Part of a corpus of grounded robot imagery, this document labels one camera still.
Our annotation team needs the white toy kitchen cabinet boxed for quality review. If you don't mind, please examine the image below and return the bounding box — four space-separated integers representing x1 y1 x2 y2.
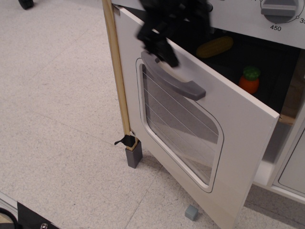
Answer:
112 0 305 203

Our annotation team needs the grey temperature knob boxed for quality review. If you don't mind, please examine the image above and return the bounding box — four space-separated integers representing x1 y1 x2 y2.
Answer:
261 0 299 24

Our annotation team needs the black caster wheel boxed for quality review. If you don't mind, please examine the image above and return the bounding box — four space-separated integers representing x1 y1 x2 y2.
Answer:
18 0 34 10

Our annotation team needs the black cable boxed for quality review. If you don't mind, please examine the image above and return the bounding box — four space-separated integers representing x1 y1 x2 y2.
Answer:
0 208 20 229

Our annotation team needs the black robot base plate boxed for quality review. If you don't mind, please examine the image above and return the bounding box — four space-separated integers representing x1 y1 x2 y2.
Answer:
17 202 59 229

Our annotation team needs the black tape piece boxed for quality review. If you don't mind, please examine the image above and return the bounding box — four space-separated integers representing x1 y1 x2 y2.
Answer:
114 135 135 147

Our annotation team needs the grey oven door handle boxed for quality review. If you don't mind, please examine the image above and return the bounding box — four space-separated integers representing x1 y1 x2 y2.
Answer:
141 51 206 101

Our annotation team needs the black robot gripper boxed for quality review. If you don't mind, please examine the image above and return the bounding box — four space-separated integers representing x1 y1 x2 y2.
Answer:
136 0 210 67

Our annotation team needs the orange toy carrot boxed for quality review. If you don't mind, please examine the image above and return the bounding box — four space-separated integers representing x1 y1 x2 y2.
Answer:
238 66 261 94

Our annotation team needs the light wooden corner post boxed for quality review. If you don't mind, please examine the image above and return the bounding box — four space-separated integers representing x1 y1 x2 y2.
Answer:
102 0 139 153

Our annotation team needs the white toy oven door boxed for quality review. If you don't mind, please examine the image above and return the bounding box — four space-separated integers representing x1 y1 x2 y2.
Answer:
114 7 279 229

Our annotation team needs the white lower right door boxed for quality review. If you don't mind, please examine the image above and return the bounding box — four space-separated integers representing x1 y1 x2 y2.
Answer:
275 131 305 197

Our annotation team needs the small grey cube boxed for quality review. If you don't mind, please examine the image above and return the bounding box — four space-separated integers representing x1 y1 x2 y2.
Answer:
184 205 198 221

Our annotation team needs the grey plastic foot cap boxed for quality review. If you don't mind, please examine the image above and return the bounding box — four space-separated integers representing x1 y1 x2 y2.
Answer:
125 141 143 169

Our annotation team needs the wooden shelf rail right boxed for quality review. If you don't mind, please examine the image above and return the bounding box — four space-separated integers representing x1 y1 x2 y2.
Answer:
279 66 305 125

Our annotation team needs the yellow toy corn cob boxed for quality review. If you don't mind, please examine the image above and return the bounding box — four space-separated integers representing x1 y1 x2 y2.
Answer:
196 36 234 59

